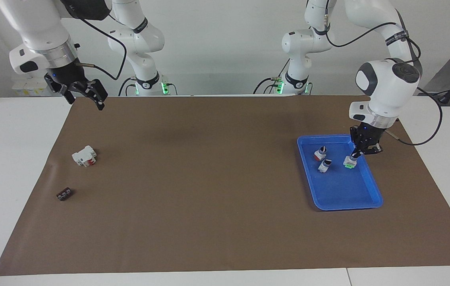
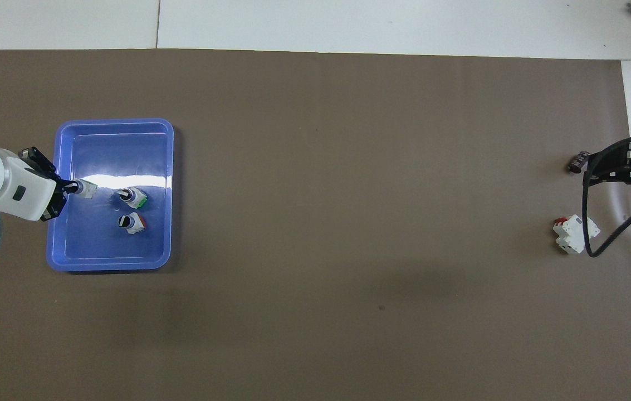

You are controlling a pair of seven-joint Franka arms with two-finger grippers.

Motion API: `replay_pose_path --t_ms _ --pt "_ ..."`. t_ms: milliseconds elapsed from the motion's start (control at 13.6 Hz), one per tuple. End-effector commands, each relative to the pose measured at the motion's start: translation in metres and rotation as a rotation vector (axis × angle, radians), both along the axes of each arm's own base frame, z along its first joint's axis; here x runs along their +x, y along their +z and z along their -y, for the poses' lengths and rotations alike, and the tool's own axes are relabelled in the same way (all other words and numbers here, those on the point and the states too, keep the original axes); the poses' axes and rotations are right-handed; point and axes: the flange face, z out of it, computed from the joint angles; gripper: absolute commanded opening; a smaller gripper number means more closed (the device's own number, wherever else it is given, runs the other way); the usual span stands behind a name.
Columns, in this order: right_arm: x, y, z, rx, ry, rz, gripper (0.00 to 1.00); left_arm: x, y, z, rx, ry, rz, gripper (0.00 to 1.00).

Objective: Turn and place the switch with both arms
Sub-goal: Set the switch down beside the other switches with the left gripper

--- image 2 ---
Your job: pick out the brown table mat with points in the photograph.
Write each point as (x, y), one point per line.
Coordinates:
(304, 223)

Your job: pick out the blue plastic tray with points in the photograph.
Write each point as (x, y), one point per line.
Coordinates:
(98, 250)

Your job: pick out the rotary switch with green base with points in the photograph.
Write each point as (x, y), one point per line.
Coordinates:
(132, 198)

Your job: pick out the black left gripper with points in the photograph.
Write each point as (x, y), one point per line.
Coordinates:
(37, 159)

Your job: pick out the white rotary selector switch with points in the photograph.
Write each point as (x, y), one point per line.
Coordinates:
(87, 189)

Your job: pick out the white red circuit breaker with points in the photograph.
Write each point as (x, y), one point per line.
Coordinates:
(571, 234)

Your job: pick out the small dark terminal block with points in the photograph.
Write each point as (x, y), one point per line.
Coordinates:
(577, 162)

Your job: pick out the rotary switch with red base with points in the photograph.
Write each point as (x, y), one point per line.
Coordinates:
(132, 224)

